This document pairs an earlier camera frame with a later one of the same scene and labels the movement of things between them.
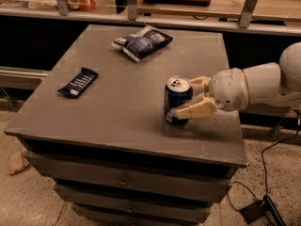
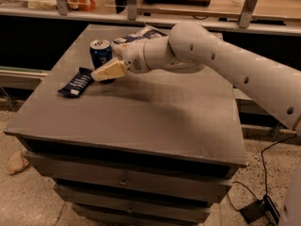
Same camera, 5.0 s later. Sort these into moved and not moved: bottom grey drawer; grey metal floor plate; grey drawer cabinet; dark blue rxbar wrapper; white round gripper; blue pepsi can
Moved: blue pepsi can; white round gripper
Not moved: grey metal floor plate; grey drawer cabinet; bottom grey drawer; dark blue rxbar wrapper
